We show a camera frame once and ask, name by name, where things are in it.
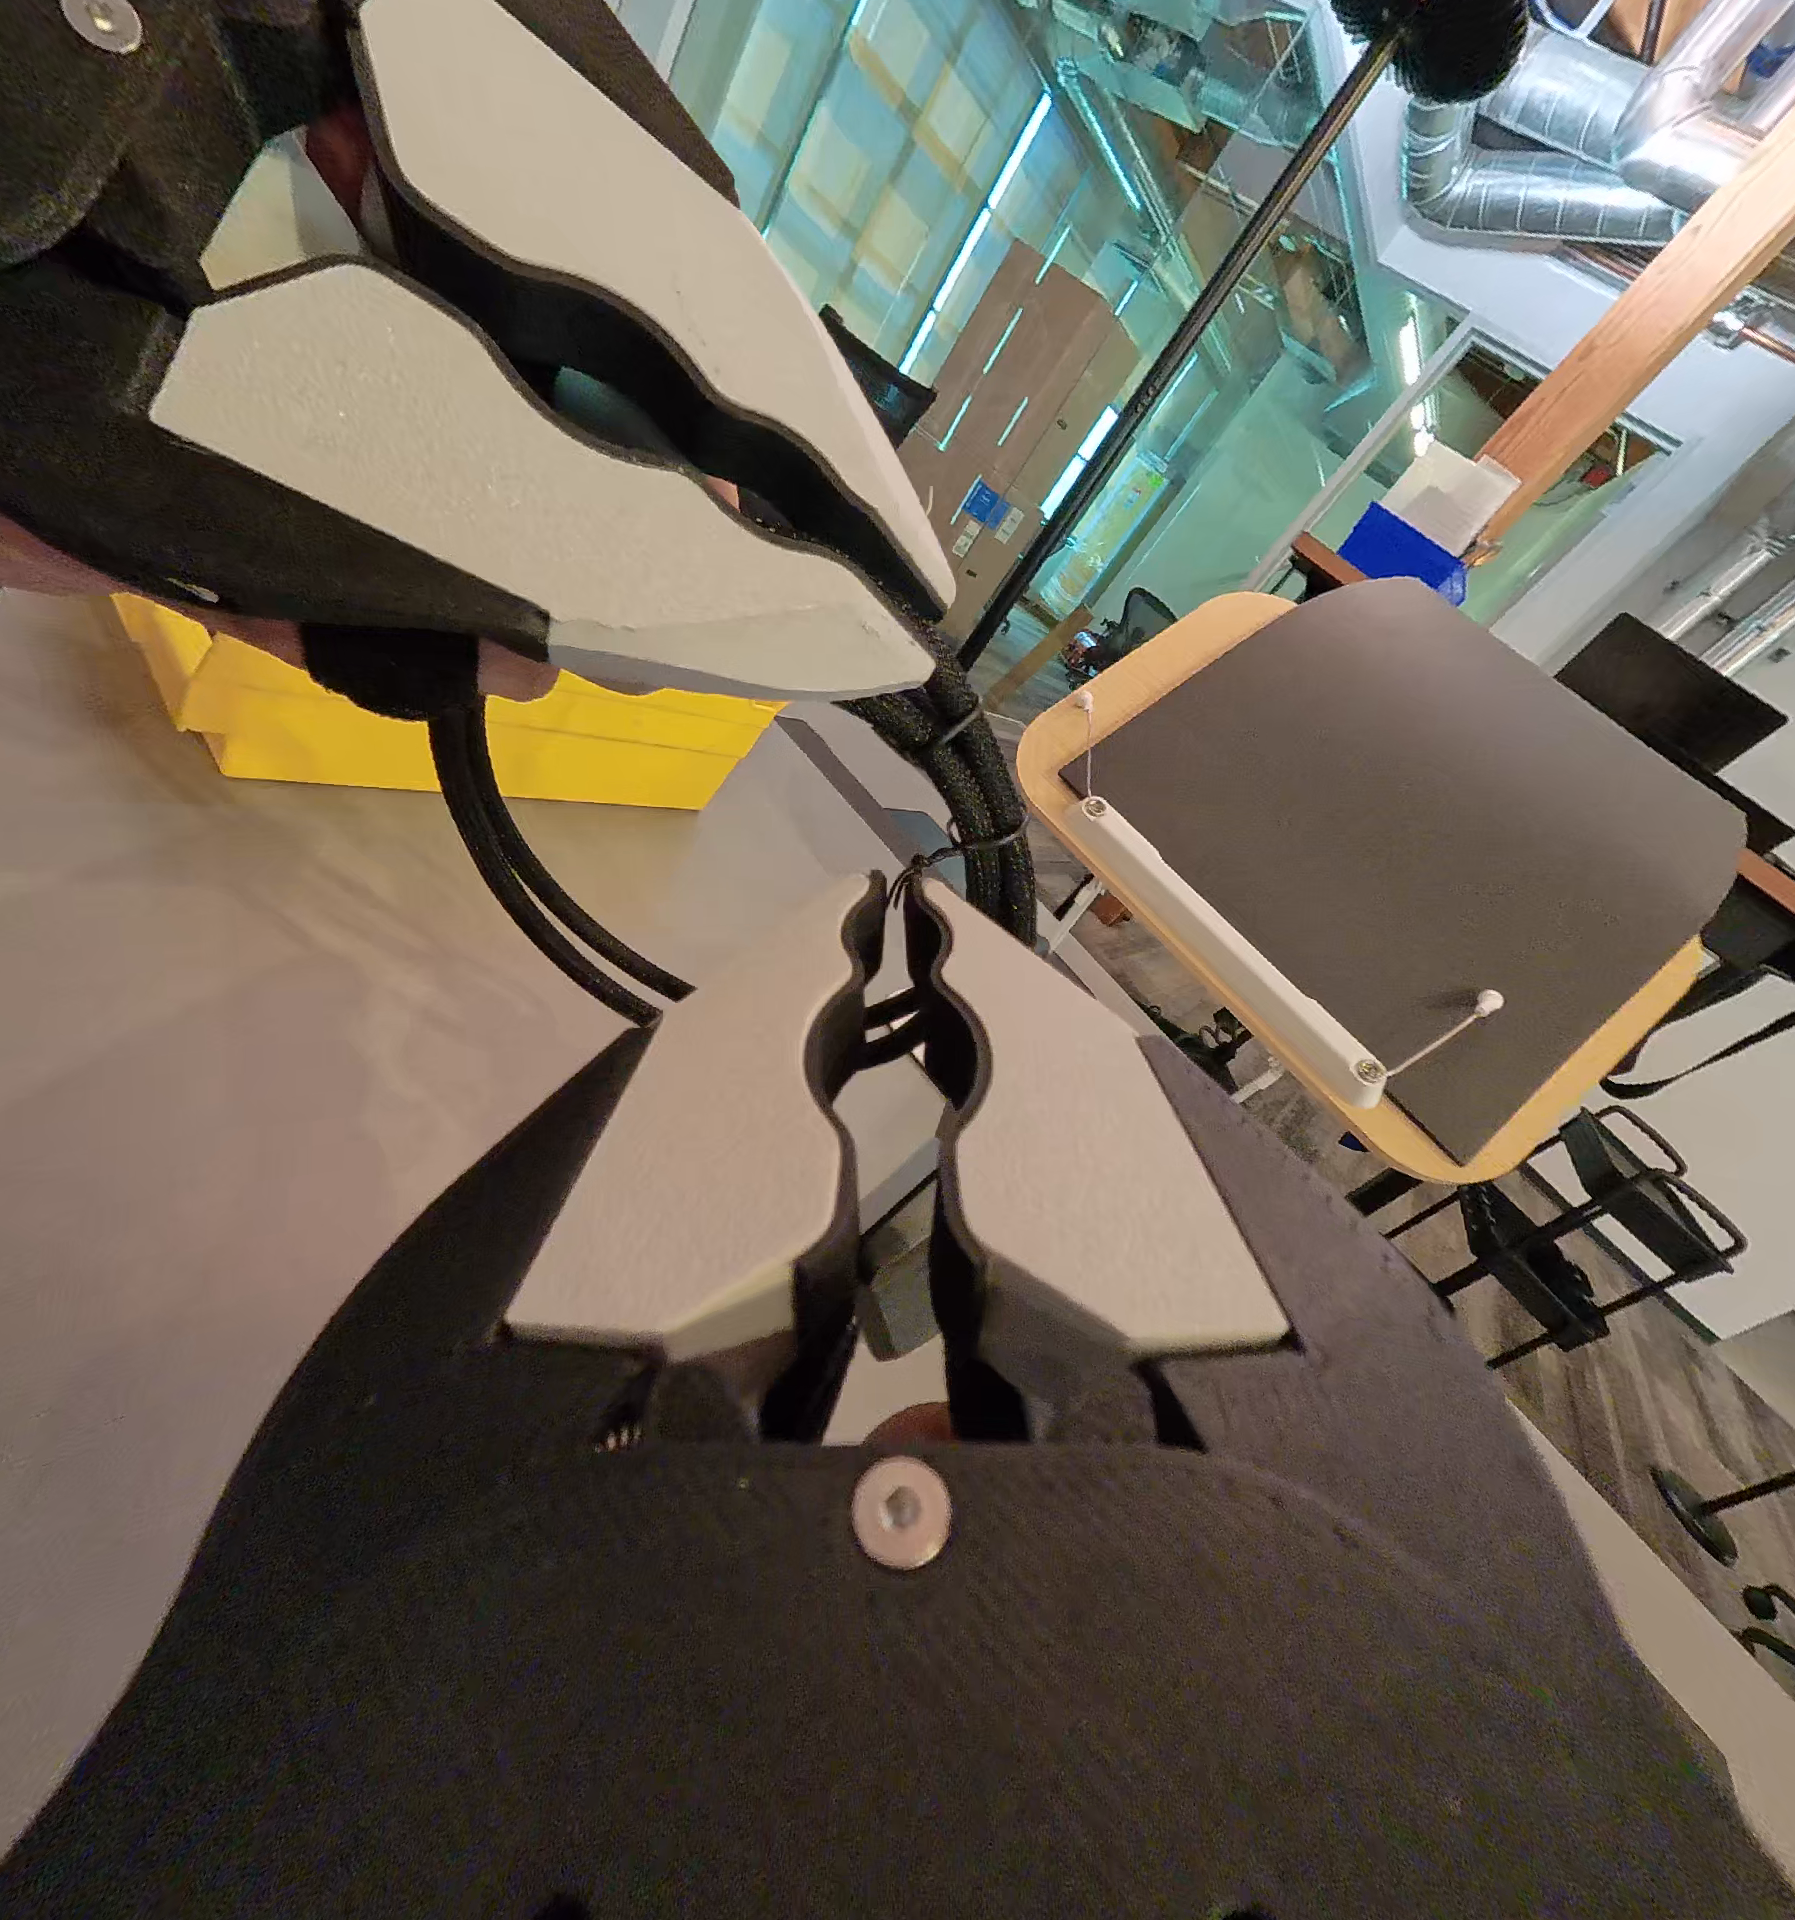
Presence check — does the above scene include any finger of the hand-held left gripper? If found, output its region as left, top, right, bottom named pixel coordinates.
left=147, top=131, right=939, bottom=708
left=345, top=0, right=964, bottom=618

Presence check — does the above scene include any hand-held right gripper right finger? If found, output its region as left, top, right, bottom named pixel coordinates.
left=907, top=884, right=1298, bottom=1447

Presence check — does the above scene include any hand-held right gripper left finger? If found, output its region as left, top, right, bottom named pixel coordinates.
left=505, top=875, right=886, bottom=1447

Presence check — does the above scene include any black braided hdmi cable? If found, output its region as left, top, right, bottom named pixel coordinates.
left=424, top=659, right=1041, bottom=1082

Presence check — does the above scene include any white clip bar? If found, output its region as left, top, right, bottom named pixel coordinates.
left=1080, top=797, right=1392, bottom=1113

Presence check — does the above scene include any yellow plastic bin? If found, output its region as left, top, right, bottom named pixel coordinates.
left=111, top=593, right=791, bottom=812

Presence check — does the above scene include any wooden board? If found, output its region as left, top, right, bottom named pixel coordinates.
left=1018, top=592, right=1709, bottom=1188

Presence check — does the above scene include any black mesh office chair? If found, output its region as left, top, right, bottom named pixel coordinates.
left=1070, top=586, right=1185, bottom=682

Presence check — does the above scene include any black monitor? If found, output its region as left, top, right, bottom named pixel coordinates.
left=1556, top=611, right=1793, bottom=775

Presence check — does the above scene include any white box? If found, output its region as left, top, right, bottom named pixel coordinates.
left=1384, top=451, right=1521, bottom=548

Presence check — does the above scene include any black pole with round disc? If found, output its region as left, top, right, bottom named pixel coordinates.
left=956, top=0, right=1532, bottom=669

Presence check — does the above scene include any silver spiral air duct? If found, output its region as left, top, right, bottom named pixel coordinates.
left=1399, top=31, right=1738, bottom=250

